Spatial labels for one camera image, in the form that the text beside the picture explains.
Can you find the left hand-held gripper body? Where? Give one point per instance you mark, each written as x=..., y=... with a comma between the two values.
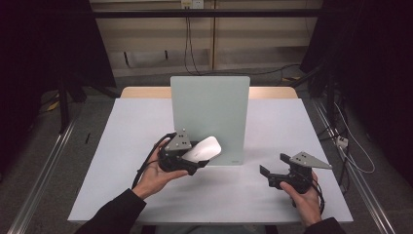
x=177, y=143

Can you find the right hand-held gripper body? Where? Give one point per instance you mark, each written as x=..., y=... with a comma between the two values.
x=308, y=161

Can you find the white board eraser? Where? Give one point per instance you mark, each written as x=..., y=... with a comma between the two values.
x=203, y=149

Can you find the pale green glass writing board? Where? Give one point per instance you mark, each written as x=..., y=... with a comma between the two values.
x=211, y=107

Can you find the person's left hand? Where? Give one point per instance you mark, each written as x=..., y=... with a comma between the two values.
x=152, y=178

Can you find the person's right hand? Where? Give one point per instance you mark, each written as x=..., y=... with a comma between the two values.
x=307, y=206

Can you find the white power strip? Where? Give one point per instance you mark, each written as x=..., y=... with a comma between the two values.
x=342, y=141

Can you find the white table mat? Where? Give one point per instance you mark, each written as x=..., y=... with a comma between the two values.
x=130, y=162

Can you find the wooden table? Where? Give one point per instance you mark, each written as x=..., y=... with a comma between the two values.
x=272, y=92

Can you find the black metal stand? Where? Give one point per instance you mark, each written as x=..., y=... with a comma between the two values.
x=64, y=107

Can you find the black curtain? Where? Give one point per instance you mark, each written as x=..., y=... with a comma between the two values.
x=380, y=65
x=39, y=48

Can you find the black horizontal bar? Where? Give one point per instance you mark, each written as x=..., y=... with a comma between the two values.
x=227, y=13

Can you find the aluminium floor rail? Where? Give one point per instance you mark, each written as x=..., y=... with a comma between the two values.
x=360, y=182
x=42, y=175

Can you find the white wall outlet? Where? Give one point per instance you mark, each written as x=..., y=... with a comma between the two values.
x=192, y=4

